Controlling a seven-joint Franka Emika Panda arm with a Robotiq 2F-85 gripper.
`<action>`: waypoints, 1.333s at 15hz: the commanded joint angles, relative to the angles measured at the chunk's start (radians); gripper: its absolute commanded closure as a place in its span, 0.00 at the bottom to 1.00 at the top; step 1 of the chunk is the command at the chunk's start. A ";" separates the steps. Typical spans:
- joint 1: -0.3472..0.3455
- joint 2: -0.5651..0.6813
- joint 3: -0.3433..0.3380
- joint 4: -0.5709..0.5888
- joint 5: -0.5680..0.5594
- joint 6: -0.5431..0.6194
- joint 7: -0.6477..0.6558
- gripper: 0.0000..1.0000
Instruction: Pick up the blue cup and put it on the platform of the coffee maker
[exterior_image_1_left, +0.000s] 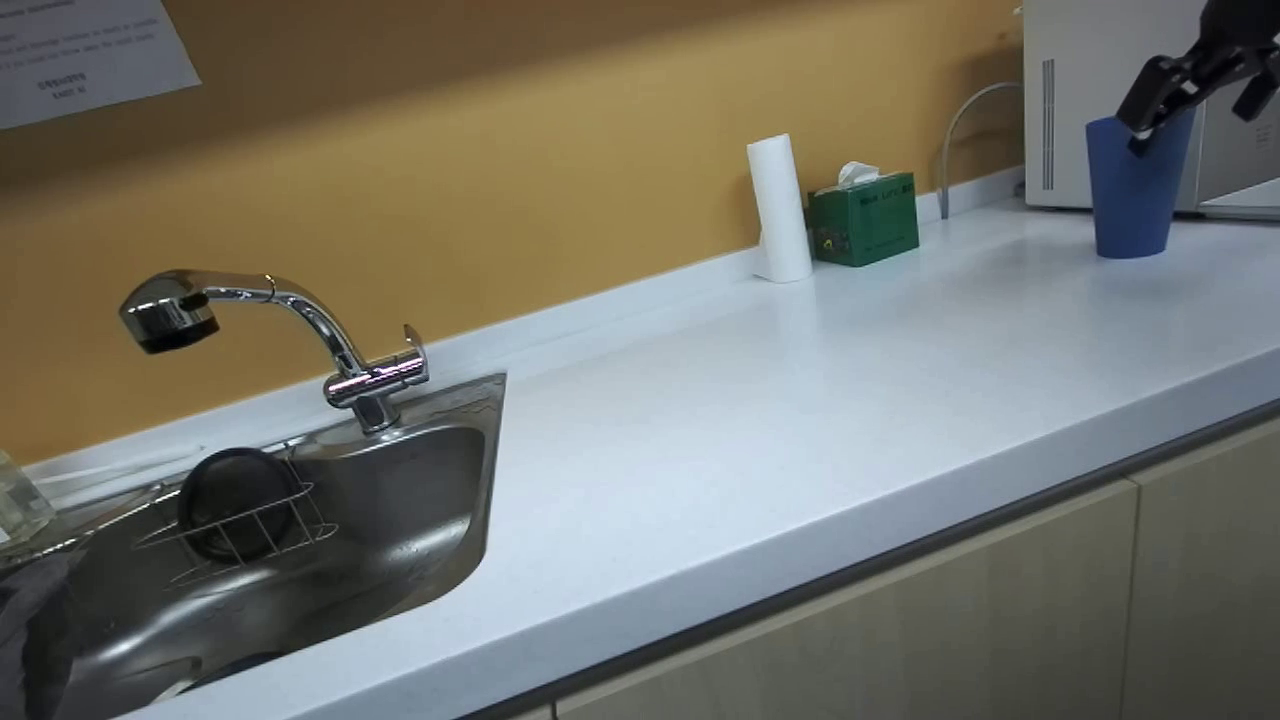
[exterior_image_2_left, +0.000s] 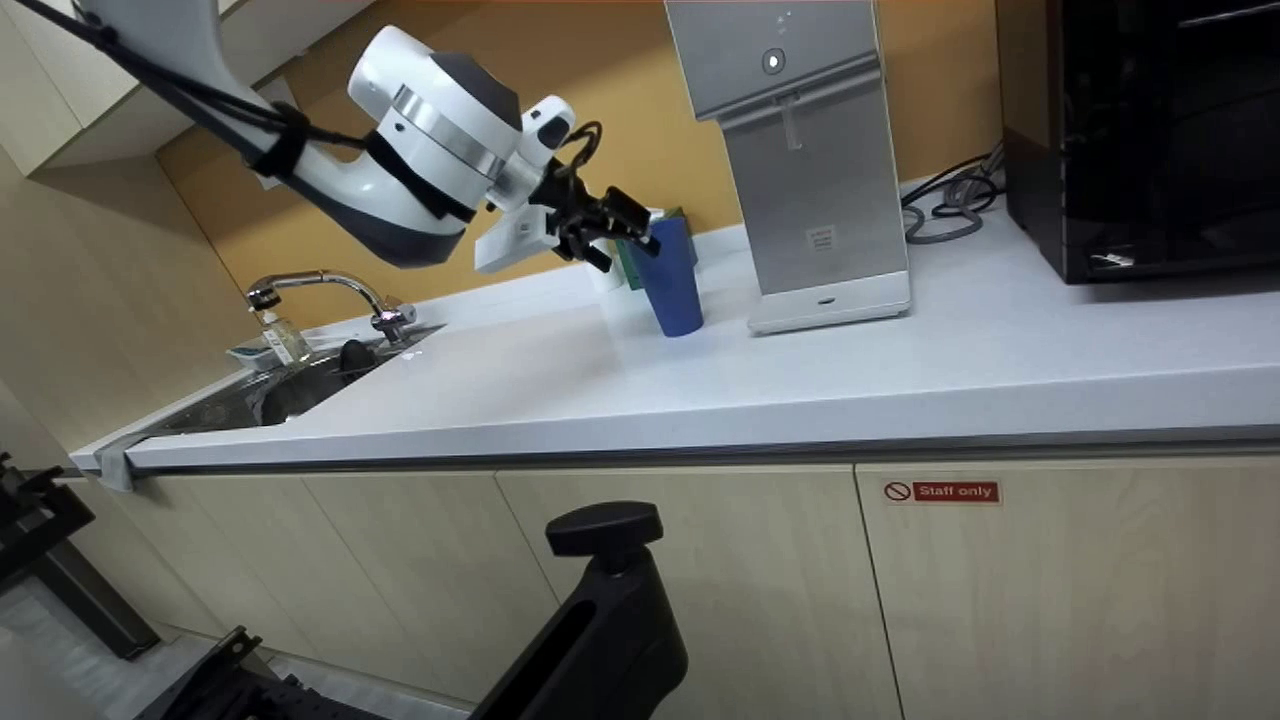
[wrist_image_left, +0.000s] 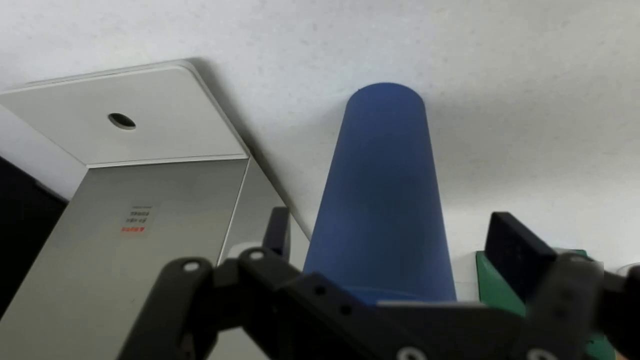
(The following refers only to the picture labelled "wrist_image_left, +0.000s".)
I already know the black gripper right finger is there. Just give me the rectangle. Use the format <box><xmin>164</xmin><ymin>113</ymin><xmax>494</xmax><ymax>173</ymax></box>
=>
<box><xmin>484</xmin><ymin>211</ymin><xmax>640</xmax><ymax>360</ymax></box>

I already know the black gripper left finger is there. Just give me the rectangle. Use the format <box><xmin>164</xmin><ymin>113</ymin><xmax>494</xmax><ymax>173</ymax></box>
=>
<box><xmin>118</xmin><ymin>206</ymin><xmax>402</xmax><ymax>360</ymax></box>

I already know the blue plastic cup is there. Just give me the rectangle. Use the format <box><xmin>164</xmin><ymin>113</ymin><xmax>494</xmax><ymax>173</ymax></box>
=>
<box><xmin>302</xmin><ymin>81</ymin><xmax>461</xmax><ymax>308</ymax></box>

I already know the silver coffee maker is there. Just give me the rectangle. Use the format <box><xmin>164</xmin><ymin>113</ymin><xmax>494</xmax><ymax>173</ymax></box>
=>
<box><xmin>0</xmin><ymin>58</ymin><xmax>312</xmax><ymax>360</ymax></box>

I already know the green tissue box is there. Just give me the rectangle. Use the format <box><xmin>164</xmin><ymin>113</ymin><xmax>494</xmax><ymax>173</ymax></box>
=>
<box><xmin>475</xmin><ymin>249</ymin><xmax>621</xmax><ymax>360</ymax></box>

